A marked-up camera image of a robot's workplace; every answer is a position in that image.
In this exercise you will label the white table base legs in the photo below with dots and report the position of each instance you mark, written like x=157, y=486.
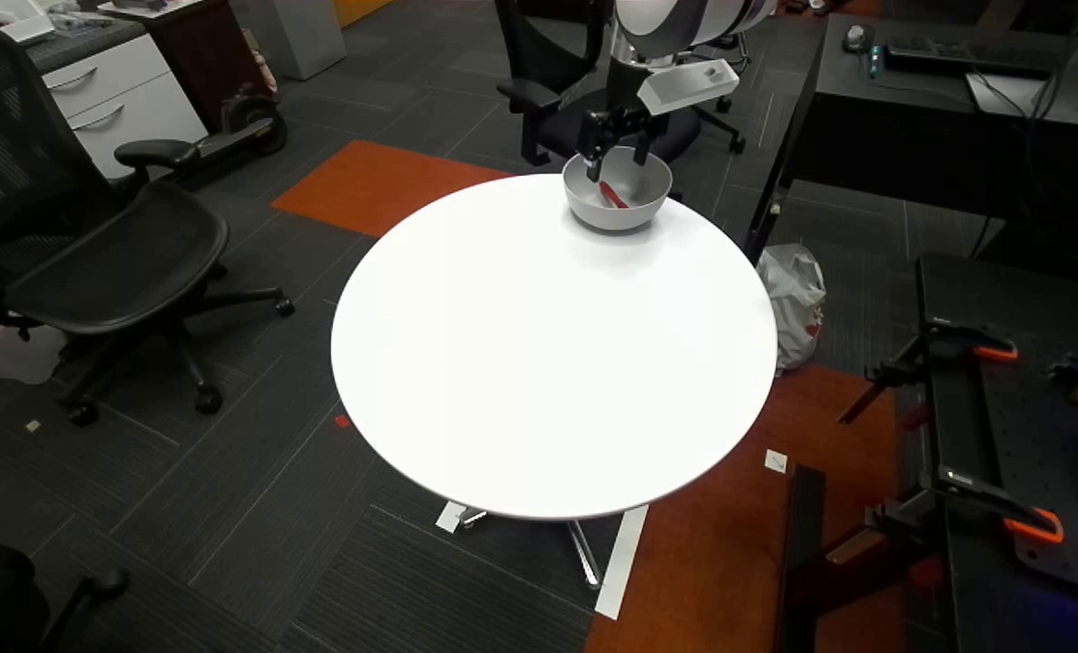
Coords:
x=622, y=567

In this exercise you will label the black office desk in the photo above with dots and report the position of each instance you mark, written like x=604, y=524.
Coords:
x=925, y=133

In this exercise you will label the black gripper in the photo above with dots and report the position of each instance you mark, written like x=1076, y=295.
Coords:
x=622, y=101

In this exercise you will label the white papers on counter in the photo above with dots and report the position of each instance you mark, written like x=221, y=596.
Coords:
x=4, y=14

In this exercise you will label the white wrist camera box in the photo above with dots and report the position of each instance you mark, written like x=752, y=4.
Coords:
x=688, y=88

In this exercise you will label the grey computer mouse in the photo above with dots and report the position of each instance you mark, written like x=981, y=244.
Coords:
x=855, y=39

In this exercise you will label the dark brown cabinet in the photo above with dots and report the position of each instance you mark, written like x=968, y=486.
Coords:
x=211, y=48

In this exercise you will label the black mesh office chair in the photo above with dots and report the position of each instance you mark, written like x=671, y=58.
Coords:
x=113, y=265

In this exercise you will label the white plastic bag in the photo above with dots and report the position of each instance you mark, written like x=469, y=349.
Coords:
x=794, y=295

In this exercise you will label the white round bowl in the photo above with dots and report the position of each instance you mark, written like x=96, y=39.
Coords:
x=614, y=215

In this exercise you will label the red pen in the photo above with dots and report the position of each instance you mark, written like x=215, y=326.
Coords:
x=614, y=192

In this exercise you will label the black kick scooter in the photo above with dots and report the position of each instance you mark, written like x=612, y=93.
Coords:
x=250, y=127

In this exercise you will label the white sheet on desk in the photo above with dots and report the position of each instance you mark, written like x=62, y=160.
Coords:
x=1023, y=97

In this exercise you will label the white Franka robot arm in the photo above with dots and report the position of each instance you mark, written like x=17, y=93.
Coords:
x=684, y=18

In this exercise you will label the black padded office chair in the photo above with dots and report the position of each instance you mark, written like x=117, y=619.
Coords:
x=549, y=120

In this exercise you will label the small white paper scrap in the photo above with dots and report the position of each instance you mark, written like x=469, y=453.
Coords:
x=778, y=463

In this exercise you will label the black computer keyboard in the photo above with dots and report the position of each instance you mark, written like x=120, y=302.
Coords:
x=974, y=53

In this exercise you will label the white drawer cabinet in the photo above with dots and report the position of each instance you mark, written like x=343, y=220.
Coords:
x=126, y=109

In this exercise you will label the small blue bottle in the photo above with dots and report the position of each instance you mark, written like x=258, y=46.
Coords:
x=875, y=58

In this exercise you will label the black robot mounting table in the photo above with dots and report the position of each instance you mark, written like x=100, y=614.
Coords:
x=1023, y=447

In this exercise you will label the grey metal cabinet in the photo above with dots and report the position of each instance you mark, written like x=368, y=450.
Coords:
x=297, y=34

